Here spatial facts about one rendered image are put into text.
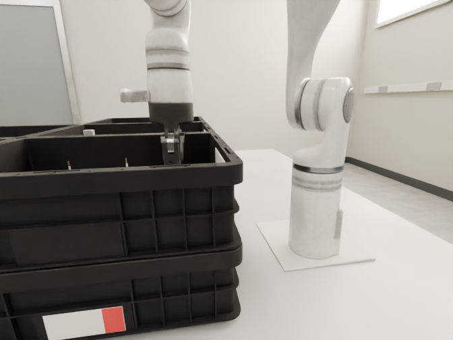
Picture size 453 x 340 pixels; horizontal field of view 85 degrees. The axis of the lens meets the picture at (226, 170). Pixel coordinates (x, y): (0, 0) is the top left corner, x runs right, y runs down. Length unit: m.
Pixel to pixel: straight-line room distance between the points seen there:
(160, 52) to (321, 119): 0.28
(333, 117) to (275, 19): 3.48
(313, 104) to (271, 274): 0.30
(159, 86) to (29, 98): 3.56
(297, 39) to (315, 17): 0.04
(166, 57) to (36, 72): 3.52
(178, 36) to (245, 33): 3.31
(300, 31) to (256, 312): 0.43
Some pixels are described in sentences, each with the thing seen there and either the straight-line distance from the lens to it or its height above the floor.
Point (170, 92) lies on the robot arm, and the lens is 0.41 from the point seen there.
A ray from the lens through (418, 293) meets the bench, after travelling 0.54.
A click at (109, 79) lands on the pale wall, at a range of 3.64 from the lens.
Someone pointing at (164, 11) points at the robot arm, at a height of 1.13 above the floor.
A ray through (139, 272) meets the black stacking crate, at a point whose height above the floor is 0.80.
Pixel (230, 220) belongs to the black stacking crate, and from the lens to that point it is 0.31.
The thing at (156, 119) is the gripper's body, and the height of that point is 0.97.
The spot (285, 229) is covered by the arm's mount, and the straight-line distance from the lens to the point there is 0.62.
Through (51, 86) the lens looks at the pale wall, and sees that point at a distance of 3.83.
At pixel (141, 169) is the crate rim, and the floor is 0.93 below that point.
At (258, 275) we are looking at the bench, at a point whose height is 0.70.
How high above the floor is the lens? 1.00
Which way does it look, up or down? 16 degrees down
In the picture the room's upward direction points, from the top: 1 degrees counter-clockwise
